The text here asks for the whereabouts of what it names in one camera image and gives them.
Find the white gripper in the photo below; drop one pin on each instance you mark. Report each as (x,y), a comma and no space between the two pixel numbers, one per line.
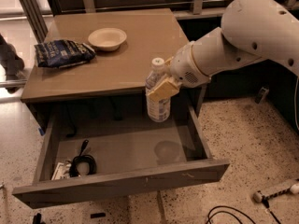
(184,66)

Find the clear plastic water bottle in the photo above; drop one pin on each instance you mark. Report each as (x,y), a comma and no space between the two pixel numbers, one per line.
(158,111)

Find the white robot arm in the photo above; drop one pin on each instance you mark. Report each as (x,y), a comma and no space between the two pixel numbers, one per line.
(251,31)

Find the grey cabinet with counter top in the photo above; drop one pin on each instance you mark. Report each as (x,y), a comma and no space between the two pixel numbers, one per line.
(150,33)

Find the grey open top drawer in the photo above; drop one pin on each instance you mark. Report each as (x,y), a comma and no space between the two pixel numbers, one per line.
(133,155)

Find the white box in drawer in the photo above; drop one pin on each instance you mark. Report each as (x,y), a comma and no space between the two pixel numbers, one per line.
(61,171)

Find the white bowl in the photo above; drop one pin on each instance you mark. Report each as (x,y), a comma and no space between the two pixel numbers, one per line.
(107,39)

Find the blue snack bag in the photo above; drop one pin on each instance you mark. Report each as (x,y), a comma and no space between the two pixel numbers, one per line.
(62,53)

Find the white power strip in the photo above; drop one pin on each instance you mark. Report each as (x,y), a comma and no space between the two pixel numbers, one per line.
(288,186)

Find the small black floor object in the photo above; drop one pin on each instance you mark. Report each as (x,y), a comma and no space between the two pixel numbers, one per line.
(97,215)

